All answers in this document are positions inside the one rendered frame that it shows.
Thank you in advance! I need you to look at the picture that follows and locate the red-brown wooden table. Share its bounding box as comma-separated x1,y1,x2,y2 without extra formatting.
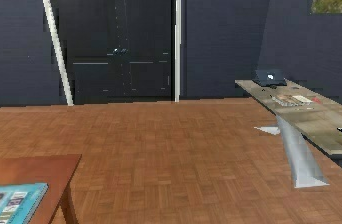
0,153,83,224

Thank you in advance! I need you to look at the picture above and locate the dark laptop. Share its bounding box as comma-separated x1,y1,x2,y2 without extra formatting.
252,69,288,88

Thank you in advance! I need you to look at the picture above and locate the light blue book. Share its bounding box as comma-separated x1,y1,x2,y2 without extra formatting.
0,182,50,224

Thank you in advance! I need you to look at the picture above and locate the white open book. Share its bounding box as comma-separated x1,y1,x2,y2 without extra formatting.
271,94,315,107

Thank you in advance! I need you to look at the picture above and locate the window with green view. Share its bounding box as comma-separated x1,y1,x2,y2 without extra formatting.
310,0,342,15

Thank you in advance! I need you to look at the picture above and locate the glass table with grey legs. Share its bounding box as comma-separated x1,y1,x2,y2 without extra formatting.
234,79,342,190

